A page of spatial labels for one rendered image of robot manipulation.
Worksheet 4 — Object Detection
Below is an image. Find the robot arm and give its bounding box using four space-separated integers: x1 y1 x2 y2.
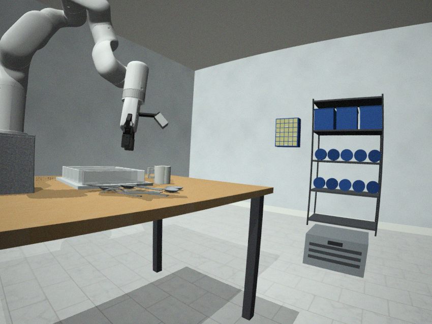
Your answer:
0 0 149 135

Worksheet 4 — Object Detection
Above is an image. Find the white mug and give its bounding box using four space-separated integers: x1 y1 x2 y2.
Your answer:
147 166 171 184

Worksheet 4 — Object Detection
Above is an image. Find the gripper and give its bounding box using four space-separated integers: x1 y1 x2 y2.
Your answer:
120 97 144 151

